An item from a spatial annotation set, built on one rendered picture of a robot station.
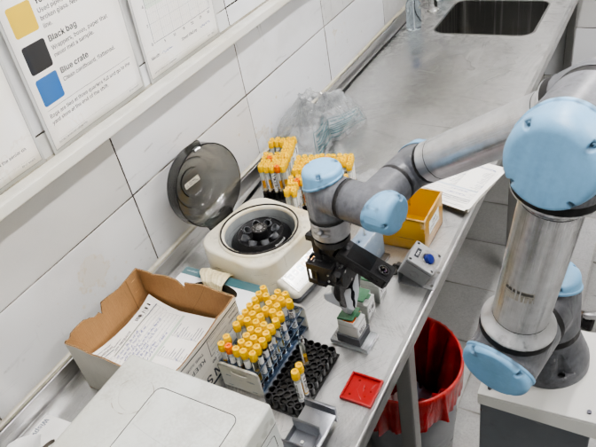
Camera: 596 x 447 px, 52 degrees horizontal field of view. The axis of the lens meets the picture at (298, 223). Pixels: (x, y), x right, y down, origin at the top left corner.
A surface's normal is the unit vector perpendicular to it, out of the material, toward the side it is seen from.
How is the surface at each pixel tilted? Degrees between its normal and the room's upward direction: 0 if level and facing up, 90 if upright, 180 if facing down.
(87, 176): 90
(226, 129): 90
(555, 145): 84
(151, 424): 0
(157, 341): 1
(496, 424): 90
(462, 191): 1
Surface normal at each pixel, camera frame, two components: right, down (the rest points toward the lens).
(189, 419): -0.16, -0.78
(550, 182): -0.64, 0.46
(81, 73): 0.88, 0.22
